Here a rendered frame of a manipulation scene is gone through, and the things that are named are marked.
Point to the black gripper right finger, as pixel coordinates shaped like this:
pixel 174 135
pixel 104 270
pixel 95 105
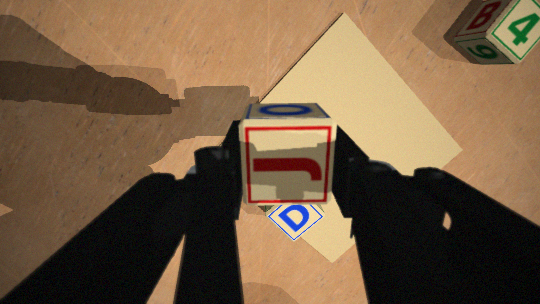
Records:
pixel 489 255

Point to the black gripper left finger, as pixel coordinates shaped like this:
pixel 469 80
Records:
pixel 115 260

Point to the beige square mat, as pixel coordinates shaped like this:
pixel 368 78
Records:
pixel 352 82

